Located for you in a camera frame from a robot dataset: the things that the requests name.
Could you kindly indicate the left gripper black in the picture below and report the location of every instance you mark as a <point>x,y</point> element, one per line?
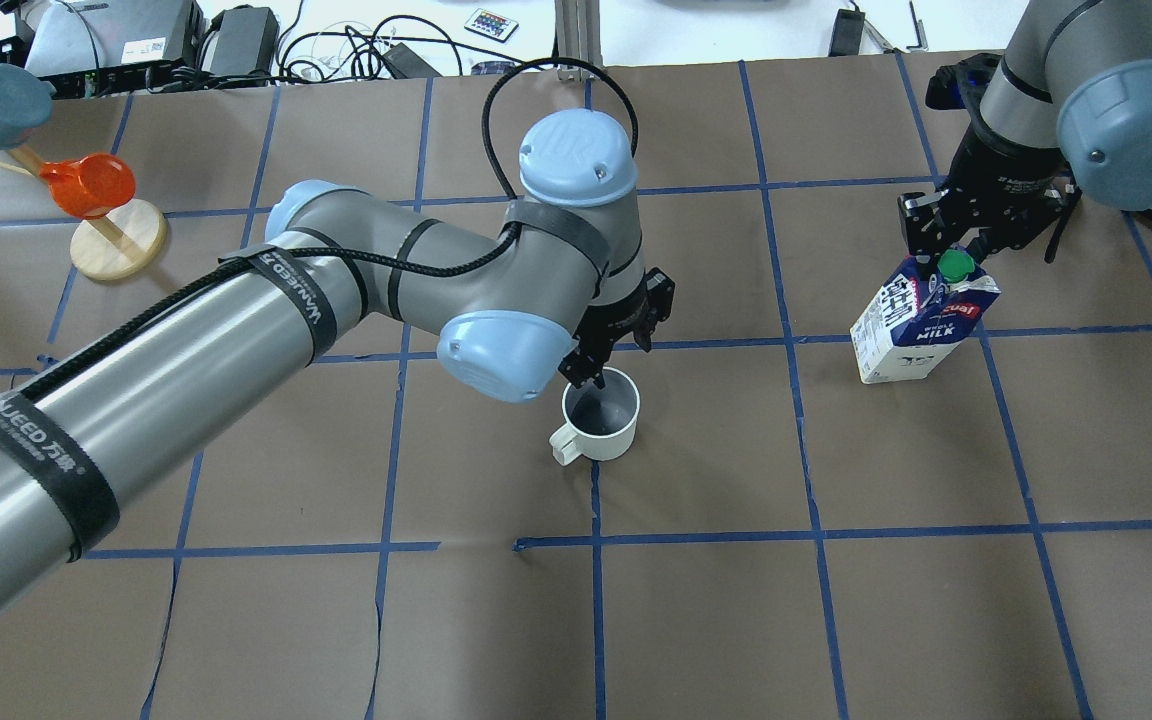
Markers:
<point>620,322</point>

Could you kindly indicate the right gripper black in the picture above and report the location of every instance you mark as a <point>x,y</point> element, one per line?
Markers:
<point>1006,180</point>

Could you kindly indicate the white ribbed mug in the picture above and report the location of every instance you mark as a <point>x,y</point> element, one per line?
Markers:
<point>599,422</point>

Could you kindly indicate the blue white milk carton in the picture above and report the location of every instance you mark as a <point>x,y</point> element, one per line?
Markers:
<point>914,323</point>

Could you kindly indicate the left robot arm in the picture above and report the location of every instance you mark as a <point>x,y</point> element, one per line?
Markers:
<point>561,283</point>

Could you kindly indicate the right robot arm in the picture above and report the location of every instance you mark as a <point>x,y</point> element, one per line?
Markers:
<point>1072,92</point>

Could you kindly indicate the small remote control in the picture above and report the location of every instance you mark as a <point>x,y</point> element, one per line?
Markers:
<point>496,27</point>

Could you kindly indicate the black power adapter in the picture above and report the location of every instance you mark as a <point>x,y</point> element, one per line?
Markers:
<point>241,42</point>

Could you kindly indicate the wooden mug tree stand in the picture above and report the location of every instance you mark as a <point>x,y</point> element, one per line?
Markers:
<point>118,235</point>

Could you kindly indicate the orange mug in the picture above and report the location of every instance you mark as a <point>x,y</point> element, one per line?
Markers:
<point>89,187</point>

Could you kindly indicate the black computer box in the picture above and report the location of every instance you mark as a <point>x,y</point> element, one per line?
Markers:
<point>97,48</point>

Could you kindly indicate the aluminium frame post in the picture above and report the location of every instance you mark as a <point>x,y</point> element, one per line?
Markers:
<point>579,31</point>

